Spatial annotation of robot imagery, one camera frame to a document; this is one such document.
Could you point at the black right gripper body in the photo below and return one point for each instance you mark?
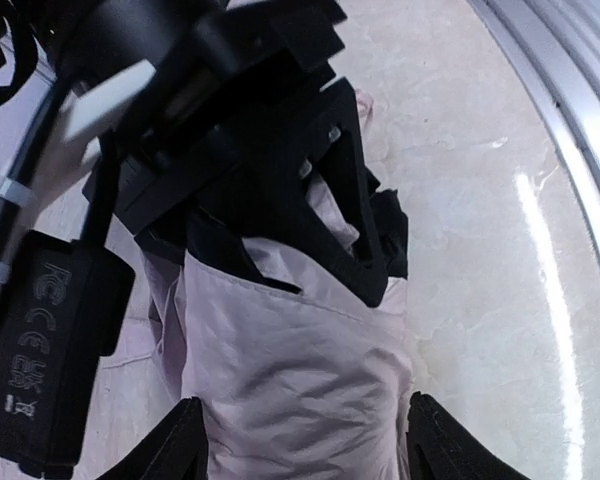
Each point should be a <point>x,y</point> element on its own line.
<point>212,61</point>

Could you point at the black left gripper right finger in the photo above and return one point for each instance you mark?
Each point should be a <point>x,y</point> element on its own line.
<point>440,448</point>

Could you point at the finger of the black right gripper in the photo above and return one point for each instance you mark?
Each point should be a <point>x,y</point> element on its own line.
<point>188,229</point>
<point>332,143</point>

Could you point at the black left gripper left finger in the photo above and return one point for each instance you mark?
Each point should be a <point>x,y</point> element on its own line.
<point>176,448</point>

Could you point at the pink folding umbrella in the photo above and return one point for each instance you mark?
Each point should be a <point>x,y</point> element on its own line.
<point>305,384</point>

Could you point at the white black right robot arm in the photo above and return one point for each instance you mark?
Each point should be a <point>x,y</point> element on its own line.
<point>244,130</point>

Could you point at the aluminium front rail frame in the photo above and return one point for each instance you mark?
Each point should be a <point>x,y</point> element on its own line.
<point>561,41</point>

